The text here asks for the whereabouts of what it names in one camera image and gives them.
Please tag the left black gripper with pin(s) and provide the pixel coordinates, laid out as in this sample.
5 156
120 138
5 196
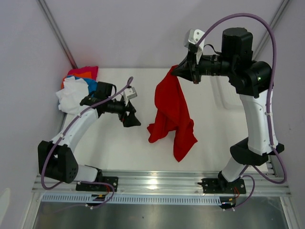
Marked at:
130 119

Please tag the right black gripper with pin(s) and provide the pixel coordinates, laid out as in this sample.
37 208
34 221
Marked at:
189 68

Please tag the red t shirt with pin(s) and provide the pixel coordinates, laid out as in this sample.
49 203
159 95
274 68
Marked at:
172 115

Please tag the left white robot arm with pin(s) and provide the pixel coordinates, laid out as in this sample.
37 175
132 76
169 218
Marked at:
56 157

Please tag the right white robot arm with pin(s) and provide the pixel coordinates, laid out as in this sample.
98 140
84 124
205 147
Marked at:
251 80

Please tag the white plastic basket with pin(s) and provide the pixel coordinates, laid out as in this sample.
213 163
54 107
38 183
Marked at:
227 95

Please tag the blue t shirt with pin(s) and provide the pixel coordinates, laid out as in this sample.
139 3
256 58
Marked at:
92 84

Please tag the pink t shirt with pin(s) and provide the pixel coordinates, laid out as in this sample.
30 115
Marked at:
92 69

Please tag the orange t shirt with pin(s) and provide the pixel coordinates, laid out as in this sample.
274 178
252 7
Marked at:
85 75

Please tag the white t shirt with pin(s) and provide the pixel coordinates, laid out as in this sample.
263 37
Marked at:
75 89

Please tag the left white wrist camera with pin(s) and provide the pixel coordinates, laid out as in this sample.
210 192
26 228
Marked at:
129 93

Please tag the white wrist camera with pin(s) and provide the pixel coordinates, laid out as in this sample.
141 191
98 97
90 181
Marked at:
129 93
192 37

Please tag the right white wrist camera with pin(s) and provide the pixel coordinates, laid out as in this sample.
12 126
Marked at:
192 37

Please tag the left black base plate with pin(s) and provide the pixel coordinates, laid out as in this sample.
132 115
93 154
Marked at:
90 187

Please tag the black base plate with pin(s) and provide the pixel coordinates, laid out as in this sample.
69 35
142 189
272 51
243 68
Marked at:
214 186
90 187

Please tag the white slotted cable duct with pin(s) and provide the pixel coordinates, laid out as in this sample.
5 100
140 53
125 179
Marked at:
133 199

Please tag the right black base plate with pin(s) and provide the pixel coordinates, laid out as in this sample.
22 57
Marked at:
214 186

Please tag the aluminium mounting rail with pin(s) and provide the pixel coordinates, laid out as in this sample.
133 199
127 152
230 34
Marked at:
183 183

